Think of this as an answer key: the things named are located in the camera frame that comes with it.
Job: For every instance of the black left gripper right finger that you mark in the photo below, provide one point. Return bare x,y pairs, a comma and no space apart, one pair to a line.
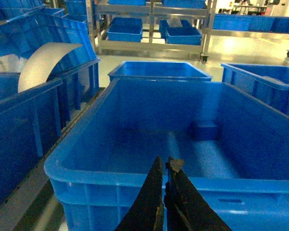
187,210

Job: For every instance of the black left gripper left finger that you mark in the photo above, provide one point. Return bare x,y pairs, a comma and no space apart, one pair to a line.
147,211

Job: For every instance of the empty blue bin left centre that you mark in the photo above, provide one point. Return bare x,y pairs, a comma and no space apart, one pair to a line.
235,150

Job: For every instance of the blue bin behind centre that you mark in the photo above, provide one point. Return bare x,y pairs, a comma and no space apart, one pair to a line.
159,70

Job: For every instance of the blue bin far left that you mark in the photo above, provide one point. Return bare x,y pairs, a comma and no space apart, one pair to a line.
32,121

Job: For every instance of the blue bin rear right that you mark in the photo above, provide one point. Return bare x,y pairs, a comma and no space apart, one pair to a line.
267,83

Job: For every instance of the curled white paper sheet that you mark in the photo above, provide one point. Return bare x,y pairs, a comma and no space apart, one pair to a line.
41,63

